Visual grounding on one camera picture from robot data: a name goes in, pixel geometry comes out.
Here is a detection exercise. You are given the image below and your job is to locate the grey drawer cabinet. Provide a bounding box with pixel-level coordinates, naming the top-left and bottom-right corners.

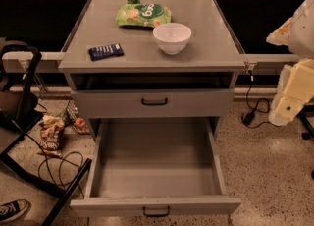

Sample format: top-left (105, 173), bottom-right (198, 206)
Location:
top-left (59, 0), bottom-right (244, 136)

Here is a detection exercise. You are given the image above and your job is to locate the black floor cable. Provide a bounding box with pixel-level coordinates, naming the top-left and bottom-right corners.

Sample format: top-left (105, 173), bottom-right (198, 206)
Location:
top-left (13, 118), bottom-right (86, 199)

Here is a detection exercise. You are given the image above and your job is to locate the green chip bag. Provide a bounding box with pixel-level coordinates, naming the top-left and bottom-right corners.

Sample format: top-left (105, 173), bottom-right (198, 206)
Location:
top-left (116, 3), bottom-right (172, 28)

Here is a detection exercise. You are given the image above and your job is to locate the black power adapter with cable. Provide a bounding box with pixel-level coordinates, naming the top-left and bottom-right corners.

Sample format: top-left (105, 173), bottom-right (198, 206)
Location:
top-left (241, 71), bottom-right (271, 129)

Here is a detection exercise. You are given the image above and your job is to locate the black stand leg with caster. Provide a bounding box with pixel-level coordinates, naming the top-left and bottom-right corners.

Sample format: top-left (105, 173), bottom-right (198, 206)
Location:
top-left (297, 105), bottom-right (314, 140)

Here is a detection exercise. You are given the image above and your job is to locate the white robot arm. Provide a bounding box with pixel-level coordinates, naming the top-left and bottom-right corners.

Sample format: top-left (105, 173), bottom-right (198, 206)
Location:
top-left (266, 0), bottom-right (314, 126)

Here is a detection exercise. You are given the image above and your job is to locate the black chair frame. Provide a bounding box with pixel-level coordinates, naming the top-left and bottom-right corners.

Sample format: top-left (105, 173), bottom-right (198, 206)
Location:
top-left (0, 37), bottom-right (91, 226)

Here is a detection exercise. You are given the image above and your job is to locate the wire basket with fruit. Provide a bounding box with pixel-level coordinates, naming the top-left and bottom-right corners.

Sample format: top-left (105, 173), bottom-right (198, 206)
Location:
top-left (63, 100), bottom-right (90, 135)

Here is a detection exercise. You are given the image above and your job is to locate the grey drawer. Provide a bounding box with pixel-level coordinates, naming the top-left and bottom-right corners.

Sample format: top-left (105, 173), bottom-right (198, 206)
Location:
top-left (72, 89), bottom-right (235, 118)
top-left (71, 118), bottom-right (241, 217)

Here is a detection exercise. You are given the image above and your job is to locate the brown chip bag on floor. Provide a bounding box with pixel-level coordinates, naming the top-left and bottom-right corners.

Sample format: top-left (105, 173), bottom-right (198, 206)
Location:
top-left (39, 115), bottom-right (65, 158)

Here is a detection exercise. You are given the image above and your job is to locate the black and white sneaker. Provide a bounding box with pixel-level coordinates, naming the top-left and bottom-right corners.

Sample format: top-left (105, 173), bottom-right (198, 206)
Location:
top-left (0, 199), bottom-right (30, 223)

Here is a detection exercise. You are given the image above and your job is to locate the dark blue snack bar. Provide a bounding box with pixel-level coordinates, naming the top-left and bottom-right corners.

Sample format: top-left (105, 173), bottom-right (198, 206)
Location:
top-left (88, 43), bottom-right (124, 61)

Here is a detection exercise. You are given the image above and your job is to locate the grey top drawer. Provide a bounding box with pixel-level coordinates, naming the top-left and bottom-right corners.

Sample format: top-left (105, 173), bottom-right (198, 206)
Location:
top-left (72, 89), bottom-right (235, 118)

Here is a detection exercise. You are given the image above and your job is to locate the white bowl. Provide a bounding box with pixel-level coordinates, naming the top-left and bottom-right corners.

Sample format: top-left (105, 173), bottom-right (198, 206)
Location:
top-left (153, 23), bottom-right (192, 55)

